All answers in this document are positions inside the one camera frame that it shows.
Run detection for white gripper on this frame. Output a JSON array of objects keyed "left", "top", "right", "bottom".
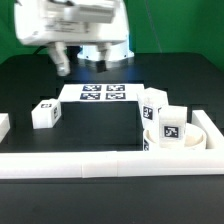
[{"left": 14, "top": 0, "right": 129, "bottom": 76}]

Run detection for white round stool seat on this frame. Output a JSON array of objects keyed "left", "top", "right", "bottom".
[{"left": 143, "top": 123, "right": 207, "bottom": 151}]

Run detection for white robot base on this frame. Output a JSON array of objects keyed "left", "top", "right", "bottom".
[{"left": 77, "top": 41, "right": 134, "bottom": 69}]

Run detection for white marker sheet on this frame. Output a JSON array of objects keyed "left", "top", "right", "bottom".
[{"left": 59, "top": 83, "right": 144, "bottom": 102}]

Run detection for white left fence rail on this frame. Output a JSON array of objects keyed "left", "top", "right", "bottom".
[{"left": 0, "top": 113, "right": 10, "bottom": 143}]

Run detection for white fence rail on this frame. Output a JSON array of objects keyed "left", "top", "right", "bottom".
[
  {"left": 0, "top": 149, "right": 224, "bottom": 179},
  {"left": 0, "top": 113, "right": 10, "bottom": 143},
  {"left": 191, "top": 110, "right": 224, "bottom": 149}
]

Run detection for white front fence rail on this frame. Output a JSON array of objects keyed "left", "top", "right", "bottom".
[{"left": 0, "top": 149, "right": 224, "bottom": 179}]

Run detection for white right fence rail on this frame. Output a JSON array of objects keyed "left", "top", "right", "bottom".
[{"left": 191, "top": 110, "right": 224, "bottom": 149}]

